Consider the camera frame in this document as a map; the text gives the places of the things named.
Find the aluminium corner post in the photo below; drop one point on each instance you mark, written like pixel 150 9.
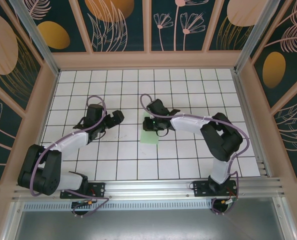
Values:
pixel 36 35
pixel 253 37

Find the yellow power connector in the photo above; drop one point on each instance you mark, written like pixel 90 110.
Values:
pixel 89 202
pixel 224 201

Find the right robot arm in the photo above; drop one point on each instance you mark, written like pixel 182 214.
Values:
pixel 221 140

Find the aluminium side rail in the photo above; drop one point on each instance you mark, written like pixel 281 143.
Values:
pixel 251 125

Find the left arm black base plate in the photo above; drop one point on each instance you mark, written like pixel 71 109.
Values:
pixel 98 188

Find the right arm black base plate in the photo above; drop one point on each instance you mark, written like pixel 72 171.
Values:
pixel 201 188

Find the long aluminium mounting rail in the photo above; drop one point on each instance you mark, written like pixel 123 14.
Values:
pixel 148 187

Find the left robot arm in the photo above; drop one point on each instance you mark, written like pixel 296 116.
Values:
pixel 38 170

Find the light green cloth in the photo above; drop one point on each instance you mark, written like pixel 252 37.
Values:
pixel 148 138

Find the grey metal panel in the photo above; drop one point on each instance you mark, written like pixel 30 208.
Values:
pixel 148 225

